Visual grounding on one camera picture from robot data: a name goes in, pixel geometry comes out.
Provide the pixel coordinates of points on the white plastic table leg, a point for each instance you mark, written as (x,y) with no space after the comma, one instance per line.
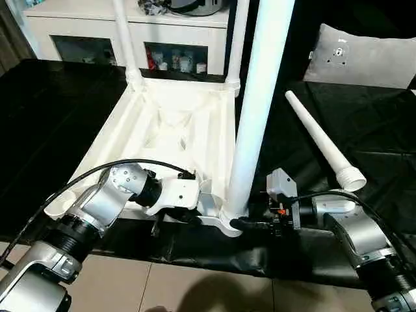
(318,136)
(125,42)
(256,97)
(237,42)

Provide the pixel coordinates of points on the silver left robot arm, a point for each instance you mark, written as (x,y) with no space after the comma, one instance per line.
(97,201)

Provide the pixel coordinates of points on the white plastic table top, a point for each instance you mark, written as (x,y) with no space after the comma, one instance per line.
(156,130)

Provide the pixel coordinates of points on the white cabinet with glass doors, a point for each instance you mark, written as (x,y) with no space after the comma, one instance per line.
(81,26)

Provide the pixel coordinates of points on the grey cushion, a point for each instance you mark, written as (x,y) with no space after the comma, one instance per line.
(364,58)

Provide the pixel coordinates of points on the dark clutter pile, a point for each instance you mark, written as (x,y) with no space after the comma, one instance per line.
(152,8)

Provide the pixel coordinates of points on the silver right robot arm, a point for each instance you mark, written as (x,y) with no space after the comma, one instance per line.
(357,227)

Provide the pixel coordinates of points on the grey round bag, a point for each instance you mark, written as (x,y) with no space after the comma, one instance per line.
(198,6)

